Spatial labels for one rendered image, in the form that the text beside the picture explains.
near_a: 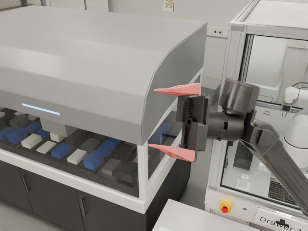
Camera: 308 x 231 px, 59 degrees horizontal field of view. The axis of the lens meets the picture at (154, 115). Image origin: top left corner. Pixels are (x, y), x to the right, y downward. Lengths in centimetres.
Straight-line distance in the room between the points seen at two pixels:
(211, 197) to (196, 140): 143
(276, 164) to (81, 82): 117
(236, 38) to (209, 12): 348
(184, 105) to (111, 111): 98
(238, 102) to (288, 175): 25
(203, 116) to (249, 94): 11
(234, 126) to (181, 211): 145
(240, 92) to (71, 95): 121
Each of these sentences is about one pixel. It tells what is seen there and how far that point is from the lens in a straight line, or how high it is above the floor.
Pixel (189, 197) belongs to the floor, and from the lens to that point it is 309.
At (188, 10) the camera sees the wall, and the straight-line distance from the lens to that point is 495.
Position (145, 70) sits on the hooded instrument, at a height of 173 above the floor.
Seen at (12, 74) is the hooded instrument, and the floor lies 161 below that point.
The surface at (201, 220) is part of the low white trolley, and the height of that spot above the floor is 76.
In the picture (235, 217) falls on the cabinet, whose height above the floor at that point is 76.
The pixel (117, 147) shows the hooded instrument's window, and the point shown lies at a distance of 162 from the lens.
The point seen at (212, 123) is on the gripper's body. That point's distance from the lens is 52.
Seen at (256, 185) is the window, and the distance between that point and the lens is 178.
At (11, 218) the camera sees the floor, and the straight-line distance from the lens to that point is 322.
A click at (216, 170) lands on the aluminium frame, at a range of 175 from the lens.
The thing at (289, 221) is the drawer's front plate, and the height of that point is 91.
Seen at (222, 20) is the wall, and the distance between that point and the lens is 478.
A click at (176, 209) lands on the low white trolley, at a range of 198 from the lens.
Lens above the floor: 227
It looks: 31 degrees down
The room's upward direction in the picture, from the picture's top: straight up
